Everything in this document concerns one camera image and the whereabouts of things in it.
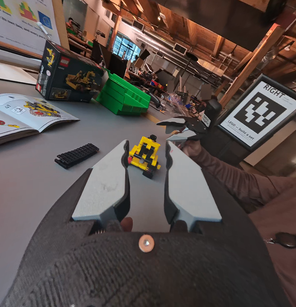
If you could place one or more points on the bright window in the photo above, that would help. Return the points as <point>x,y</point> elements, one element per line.
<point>125,46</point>

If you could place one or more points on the framed black-white marker sign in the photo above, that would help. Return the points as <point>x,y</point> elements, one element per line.
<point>258,112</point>

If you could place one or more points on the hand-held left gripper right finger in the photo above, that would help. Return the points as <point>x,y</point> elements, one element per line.
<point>191,189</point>

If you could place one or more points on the cluttered workbench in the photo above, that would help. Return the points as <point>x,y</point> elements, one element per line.
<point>176,96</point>

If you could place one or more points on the black floor lamp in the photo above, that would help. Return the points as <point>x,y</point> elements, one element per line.
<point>189,69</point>

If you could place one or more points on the white flat board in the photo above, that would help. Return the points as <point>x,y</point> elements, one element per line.
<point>13,73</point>

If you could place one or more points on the black lego set box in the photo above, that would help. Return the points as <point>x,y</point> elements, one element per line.
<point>66,76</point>

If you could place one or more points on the white printed poster board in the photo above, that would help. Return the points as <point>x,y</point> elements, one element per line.
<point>21,24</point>

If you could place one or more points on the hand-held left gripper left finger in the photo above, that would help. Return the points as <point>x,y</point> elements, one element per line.
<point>103,184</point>

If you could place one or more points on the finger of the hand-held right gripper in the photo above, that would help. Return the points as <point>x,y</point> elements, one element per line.
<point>173,121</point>
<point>183,137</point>

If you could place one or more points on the silver ventilation duct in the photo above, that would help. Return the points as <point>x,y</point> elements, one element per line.
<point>160,45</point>

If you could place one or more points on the green plastic bin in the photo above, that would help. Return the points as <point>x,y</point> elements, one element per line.
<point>121,96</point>

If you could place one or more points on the black monitor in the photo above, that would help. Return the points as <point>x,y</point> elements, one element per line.
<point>118,66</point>

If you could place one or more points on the person's right hand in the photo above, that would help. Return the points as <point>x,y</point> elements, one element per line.
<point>192,150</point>

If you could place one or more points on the yellow lego bulldozer model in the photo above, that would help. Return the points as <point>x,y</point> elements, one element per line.
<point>146,153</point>

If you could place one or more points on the person's left hand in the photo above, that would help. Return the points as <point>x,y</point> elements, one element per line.
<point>126,224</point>

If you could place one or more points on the black handheld tool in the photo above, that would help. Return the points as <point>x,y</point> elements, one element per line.
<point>155,100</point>

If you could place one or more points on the lego instruction booklet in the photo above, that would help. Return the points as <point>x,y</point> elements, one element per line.
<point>30,115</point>

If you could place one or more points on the wooden support post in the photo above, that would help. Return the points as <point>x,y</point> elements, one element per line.
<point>253,62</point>

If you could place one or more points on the black lego track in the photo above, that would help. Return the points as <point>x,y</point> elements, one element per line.
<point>76,156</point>
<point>149,173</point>

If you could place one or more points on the person's right forearm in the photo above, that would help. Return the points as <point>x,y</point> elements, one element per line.
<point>236,182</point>

